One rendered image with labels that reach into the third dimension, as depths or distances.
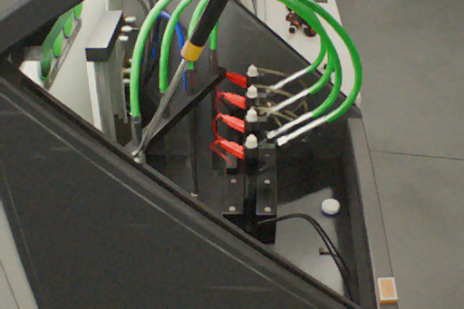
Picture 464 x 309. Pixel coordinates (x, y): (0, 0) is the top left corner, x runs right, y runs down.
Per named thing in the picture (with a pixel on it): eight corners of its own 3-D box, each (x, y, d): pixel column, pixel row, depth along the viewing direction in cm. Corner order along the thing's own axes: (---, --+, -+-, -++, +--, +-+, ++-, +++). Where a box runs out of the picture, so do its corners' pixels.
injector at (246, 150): (267, 234, 123) (272, 149, 111) (241, 234, 123) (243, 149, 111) (267, 225, 126) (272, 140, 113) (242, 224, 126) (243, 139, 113)
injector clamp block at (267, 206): (273, 267, 124) (277, 213, 115) (223, 266, 124) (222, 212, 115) (271, 161, 151) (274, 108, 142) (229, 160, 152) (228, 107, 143)
